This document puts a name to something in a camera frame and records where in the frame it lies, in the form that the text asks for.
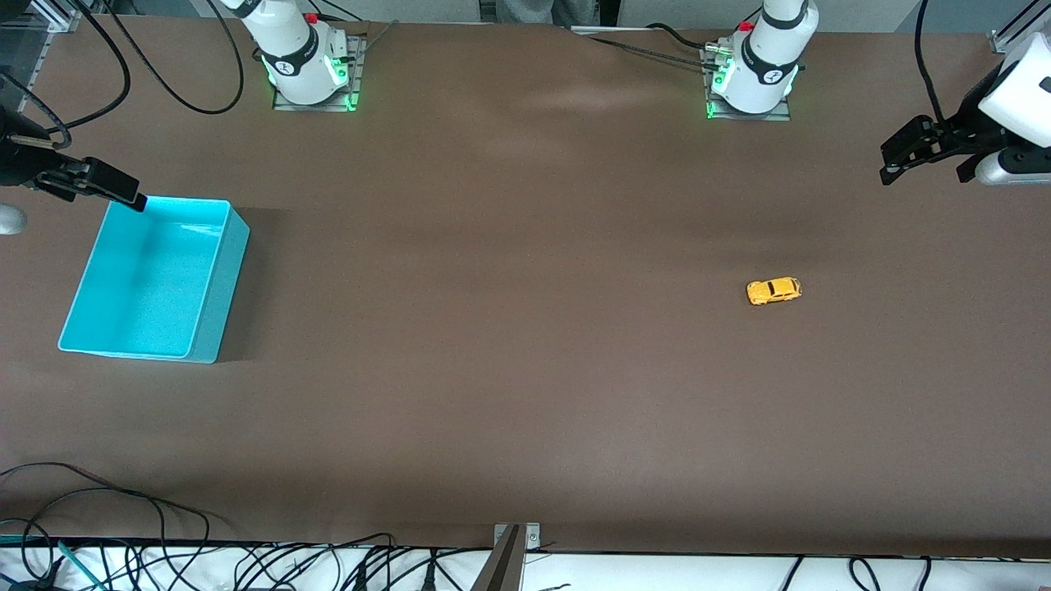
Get yellow beetle toy car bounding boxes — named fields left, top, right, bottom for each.
left=746, top=277, right=802, bottom=306

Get turquoise plastic bin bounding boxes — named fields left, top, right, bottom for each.
left=57, top=197, right=250, bottom=364

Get aluminium extrusion corner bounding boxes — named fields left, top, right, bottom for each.
left=989, top=0, right=1051, bottom=55

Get person grey trousers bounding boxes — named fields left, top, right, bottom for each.
left=497, top=0, right=617, bottom=27

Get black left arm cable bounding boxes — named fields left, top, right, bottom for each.
left=914, top=0, right=958, bottom=126

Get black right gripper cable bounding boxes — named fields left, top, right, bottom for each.
left=0, top=0, right=131, bottom=150

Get black looping right arm cable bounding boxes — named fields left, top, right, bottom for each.
left=103, top=0, right=246, bottom=116

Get aluminium frame with panel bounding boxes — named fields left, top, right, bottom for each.
left=0, top=0, right=84, bottom=93

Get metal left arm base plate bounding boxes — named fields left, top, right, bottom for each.
left=704, top=45, right=794, bottom=122

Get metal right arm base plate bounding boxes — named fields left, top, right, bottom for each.
left=273, top=33, right=363, bottom=112

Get curved black base cable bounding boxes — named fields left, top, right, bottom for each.
left=647, top=23, right=709, bottom=48

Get straight thin black cable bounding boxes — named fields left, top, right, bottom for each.
left=586, top=35, right=717, bottom=66

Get long thin black cable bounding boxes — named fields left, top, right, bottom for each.
left=0, top=462, right=216, bottom=567

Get thin black base cable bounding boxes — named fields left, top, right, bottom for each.
left=316, top=0, right=400, bottom=60

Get arched thin black cable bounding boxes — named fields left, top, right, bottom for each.
left=21, top=488, right=170, bottom=591

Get small black cable loop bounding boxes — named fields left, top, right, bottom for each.
left=0, top=517, right=60, bottom=591

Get teal cable tie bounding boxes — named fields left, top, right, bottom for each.
left=57, top=540, right=103, bottom=591

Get black tangled cable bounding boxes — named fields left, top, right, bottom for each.
left=232, top=534, right=397, bottom=591

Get grey camera mount bar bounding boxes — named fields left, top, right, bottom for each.
left=470, top=525, right=525, bottom=591

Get small metal bracket plate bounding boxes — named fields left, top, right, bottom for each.
left=494, top=523, right=541, bottom=552

